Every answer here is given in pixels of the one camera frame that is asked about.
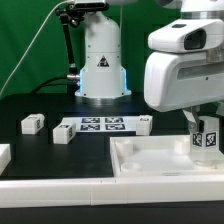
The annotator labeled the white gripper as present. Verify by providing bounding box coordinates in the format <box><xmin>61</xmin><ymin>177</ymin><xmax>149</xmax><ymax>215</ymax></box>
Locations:
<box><xmin>144</xmin><ymin>52</ymin><xmax>224</xmax><ymax>133</ymax></box>

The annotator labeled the white square tabletop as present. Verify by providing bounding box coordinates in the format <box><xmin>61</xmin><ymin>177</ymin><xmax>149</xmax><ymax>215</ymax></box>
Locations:
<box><xmin>110</xmin><ymin>135</ymin><xmax>224</xmax><ymax>177</ymax></box>

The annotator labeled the fiducial marker sheet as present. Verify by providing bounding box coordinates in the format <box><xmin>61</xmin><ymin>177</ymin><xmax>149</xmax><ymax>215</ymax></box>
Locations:
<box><xmin>62</xmin><ymin>116</ymin><xmax>138</xmax><ymax>132</ymax></box>

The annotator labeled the green backdrop curtain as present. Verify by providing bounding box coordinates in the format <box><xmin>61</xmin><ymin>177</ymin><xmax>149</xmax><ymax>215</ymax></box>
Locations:
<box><xmin>0</xmin><ymin>0</ymin><xmax>180</xmax><ymax>99</ymax></box>

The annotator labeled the camera on pole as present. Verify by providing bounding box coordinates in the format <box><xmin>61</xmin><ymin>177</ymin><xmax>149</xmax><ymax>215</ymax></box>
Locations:
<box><xmin>74</xmin><ymin>0</ymin><xmax>107</xmax><ymax>10</ymax></box>

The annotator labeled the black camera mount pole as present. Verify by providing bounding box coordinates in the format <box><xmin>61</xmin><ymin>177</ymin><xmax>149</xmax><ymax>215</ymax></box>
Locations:
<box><xmin>55</xmin><ymin>3</ymin><xmax>84</xmax><ymax>95</ymax></box>

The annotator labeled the black cable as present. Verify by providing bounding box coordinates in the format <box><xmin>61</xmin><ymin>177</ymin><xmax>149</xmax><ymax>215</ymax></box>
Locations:
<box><xmin>30</xmin><ymin>75</ymin><xmax>81</xmax><ymax>95</ymax></box>

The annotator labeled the white cable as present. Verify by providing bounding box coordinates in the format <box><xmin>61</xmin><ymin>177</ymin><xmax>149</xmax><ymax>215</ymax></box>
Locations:
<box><xmin>0</xmin><ymin>0</ymin><xmax>76</xmax><ymax>98</ymax></box>

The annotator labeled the white L-shaped obstacle wall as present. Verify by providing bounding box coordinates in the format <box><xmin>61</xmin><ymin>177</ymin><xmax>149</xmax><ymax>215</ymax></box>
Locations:
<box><xmin>0</xmin><ymin>143</ymin><xmax>224</xmax><ymax>209</ymax></box>

